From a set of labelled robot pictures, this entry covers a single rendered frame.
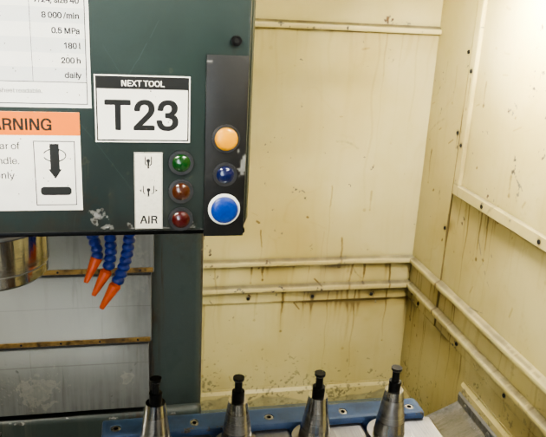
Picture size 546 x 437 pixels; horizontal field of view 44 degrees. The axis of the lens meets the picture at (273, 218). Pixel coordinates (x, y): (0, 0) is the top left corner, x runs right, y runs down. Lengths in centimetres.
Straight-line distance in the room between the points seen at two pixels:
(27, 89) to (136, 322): 87
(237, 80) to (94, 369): 98
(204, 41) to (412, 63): 123
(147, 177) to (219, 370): 137
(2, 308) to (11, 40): 88
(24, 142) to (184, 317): 90
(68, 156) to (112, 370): 90
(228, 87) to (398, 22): 119
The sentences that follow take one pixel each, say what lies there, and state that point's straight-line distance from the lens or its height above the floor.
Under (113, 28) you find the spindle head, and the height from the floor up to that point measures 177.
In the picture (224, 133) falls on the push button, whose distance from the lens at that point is 73.
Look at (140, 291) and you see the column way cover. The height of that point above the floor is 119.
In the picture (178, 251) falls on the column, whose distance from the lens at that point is 150.
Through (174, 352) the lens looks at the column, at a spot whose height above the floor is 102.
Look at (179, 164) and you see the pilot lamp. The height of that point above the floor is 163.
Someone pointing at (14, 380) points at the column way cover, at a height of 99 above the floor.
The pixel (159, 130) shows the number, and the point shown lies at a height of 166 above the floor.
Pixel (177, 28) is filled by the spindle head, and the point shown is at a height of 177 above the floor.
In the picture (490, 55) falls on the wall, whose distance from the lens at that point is 167.
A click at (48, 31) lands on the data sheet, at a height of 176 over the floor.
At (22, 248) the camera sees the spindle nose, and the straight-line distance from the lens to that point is 94.
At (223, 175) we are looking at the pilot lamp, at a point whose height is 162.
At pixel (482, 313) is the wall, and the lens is 171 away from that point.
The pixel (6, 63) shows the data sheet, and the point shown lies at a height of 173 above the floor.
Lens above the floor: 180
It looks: 18 degrees down
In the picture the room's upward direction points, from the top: 3 degrees clockwise
